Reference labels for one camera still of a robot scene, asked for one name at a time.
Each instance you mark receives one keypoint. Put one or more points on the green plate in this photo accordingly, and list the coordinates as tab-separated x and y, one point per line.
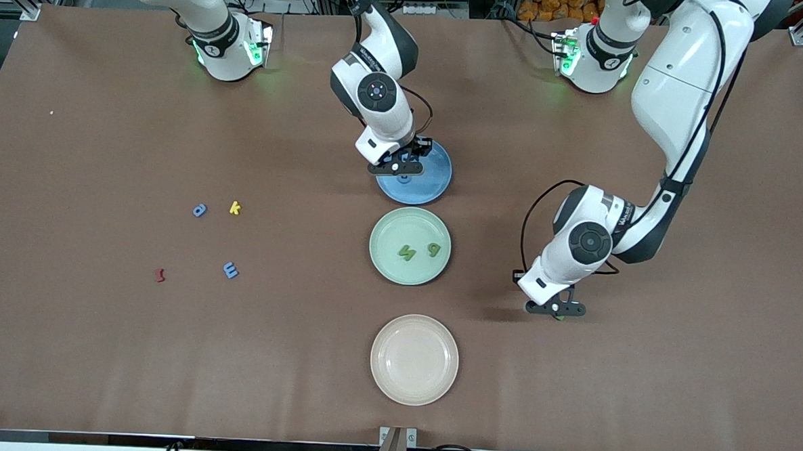
389	266

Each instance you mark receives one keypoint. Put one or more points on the blue letter a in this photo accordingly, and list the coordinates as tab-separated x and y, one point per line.
199	210

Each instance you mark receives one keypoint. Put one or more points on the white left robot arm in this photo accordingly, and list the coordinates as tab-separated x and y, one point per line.
679	82

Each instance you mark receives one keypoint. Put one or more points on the yellow letter k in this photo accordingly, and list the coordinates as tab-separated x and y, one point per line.
235	208

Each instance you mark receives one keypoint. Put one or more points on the green letter N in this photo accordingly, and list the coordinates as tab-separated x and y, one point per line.
407	253

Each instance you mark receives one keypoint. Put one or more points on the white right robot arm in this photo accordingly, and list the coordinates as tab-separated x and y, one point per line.
393	117

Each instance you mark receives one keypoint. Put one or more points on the blue letter E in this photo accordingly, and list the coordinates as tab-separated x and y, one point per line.
231	270

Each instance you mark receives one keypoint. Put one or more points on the green letter g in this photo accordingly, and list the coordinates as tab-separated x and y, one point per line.
433	252

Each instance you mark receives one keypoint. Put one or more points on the blue plate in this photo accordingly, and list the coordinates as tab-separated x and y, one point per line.
434	186

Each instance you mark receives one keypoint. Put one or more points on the beige plate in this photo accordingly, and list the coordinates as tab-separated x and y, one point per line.
414	359

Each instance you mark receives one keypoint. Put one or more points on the brown table cover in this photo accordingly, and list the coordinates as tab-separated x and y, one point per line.
300	384

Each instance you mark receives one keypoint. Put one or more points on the bag of oranges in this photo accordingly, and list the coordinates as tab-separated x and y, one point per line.
560	2

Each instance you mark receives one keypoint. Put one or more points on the red letter J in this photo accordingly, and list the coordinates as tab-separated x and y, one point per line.
160	275

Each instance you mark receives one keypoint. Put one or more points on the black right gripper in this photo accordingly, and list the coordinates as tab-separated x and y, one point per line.
419	147

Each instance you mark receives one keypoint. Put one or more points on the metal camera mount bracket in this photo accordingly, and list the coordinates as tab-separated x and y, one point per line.
397	449

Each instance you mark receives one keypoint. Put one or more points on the white socket strip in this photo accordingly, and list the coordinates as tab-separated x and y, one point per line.
418	10

